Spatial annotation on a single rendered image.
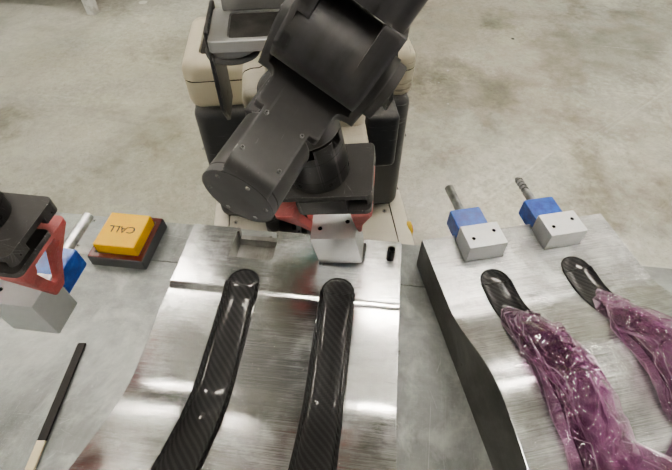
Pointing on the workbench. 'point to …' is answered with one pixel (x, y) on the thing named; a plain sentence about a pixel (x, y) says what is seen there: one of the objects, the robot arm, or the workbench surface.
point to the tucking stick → (55, 408)
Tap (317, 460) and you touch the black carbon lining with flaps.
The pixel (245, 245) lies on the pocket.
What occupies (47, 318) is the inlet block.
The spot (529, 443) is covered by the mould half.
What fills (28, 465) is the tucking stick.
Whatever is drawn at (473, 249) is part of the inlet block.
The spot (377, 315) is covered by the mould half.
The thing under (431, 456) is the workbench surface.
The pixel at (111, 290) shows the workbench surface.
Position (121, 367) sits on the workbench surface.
